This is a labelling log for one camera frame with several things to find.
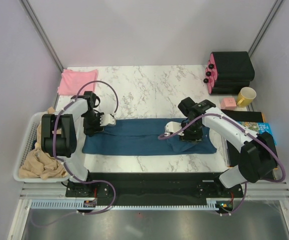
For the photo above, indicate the beige t-shirt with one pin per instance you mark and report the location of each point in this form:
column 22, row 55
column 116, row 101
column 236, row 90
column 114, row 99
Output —
column 39, row 164

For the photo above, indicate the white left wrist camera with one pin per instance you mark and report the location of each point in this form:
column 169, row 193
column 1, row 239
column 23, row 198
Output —
column 107, row 120

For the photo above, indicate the white plastic basket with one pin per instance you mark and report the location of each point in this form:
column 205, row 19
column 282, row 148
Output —
column 26, row 146

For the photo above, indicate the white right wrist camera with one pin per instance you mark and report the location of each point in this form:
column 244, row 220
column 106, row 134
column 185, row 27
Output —
column 172, row 127

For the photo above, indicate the black pink drawer organizer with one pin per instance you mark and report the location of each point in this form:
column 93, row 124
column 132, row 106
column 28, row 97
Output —
column 227, row 72

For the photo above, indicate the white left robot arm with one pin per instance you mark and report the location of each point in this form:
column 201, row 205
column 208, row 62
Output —
column 60, row 132

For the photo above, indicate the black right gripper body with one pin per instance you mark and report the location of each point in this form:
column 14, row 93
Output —
column 193, row 133

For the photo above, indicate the pink folded t-shirt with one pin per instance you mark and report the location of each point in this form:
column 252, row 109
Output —
column 72, row 81

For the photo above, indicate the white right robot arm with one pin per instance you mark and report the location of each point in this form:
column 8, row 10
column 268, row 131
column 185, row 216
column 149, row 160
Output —
column 213, row 118

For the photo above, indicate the white slotted cable duct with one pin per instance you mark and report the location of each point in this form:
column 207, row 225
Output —
column 95, row 204

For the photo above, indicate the blue illustrated book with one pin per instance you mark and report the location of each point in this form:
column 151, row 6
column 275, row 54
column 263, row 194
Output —
column 259, row 127

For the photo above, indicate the aluminium frame rail right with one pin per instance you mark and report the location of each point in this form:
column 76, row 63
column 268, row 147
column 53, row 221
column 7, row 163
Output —
column 265, row 26

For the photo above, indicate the yellow mug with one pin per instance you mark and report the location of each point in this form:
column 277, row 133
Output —
column 245, row 97

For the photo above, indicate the pink power socket cube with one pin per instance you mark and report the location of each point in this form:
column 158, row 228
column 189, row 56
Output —
column 228, row 103

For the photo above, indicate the aluminium frame rail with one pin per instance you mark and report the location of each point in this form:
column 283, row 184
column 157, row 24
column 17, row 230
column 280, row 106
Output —
column 265, row 26
column 41, row 32

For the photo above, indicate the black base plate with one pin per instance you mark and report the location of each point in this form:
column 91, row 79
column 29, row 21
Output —
column 153, row 188

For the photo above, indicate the blue t-shirt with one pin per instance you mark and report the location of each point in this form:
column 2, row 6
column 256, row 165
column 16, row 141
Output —
column 139, row 137

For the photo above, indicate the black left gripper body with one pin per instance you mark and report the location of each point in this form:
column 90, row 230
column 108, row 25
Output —
column 92, row 120

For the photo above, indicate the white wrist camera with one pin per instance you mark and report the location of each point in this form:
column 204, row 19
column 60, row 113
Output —
column 172, row 127
column 107, row 120

